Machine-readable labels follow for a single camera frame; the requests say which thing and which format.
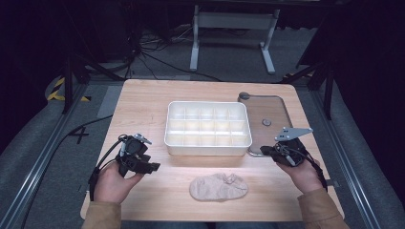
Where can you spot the white compartment storage box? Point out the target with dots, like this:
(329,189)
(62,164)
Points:
(207,127)

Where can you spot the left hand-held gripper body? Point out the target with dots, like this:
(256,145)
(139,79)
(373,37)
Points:
(133,151)

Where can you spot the black metal stand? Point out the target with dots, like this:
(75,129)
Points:
(67,89)
(328,92)

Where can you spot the clear plastic box lid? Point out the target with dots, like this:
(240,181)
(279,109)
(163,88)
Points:
(270,108)

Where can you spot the white metal stand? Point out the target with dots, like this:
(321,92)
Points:
(234,20)

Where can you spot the person's left hand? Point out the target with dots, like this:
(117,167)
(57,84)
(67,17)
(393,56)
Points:
(110,186)

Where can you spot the yellow and black floor tape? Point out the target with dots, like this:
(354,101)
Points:
(55,93)

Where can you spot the beige sock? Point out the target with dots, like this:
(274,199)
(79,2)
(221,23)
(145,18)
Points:
(218,187)

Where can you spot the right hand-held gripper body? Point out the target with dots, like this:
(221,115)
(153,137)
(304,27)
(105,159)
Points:
(291,149)

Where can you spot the person's right hand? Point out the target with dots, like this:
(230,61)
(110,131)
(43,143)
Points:
(304,178)

